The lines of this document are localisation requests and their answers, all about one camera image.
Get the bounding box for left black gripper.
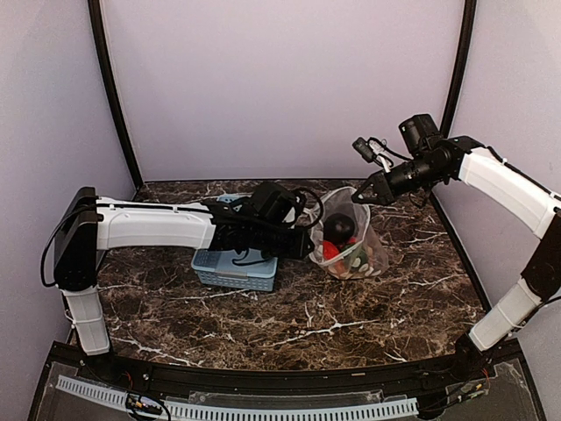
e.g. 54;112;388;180
252;224;316;260

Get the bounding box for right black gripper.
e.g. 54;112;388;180
352;153;446;205

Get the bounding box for orange red toy mango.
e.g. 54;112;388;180
323;240;342;260

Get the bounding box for purple toy eggplant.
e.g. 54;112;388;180
323;212;356;245

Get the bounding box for light blue plastic basket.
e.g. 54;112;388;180
190;195;280;294

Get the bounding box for polka dot zip bag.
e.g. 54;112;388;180
305;186;389;281

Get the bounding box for green toy avocado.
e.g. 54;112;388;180
341;243;367;268

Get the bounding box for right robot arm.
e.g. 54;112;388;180
352;114;560;381

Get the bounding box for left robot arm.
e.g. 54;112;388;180
39;182;314;382

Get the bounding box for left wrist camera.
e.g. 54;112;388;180
282;187;324;230

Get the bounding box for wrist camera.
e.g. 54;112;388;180
352;137;409;173
282;187;324;230

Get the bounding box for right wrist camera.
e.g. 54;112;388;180
352;137;409;173

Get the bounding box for black front rail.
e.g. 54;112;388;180
45;339;521;396

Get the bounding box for right black frame post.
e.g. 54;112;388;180
440;0;477;137

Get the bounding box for black frame post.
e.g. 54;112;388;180
440;0;477;137
87;0;144;191

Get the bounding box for grey slotted cable duct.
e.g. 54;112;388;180
55;375;419;420

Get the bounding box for left black frame post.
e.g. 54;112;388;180
87;0;144;191

